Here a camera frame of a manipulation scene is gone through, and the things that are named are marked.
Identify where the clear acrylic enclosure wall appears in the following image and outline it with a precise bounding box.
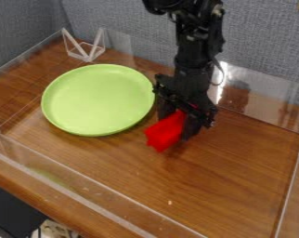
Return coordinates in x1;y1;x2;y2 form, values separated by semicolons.
0;34;299;238

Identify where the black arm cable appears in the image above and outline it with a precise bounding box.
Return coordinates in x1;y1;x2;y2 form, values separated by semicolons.
209;55;227;86

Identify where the clear acrylic corner bracket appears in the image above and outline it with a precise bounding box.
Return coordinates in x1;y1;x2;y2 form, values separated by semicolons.
62;28;107;62

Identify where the red elongated block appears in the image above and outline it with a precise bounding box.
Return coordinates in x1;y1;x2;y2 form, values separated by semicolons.
146;111;186;152

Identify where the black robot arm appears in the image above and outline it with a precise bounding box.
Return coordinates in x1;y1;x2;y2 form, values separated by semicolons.
143;0;226;140

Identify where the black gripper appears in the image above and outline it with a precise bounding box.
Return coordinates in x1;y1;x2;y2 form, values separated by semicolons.
154;67;219;141

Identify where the green round plate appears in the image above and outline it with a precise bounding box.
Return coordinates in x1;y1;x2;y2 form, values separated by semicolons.
42;64;155;137

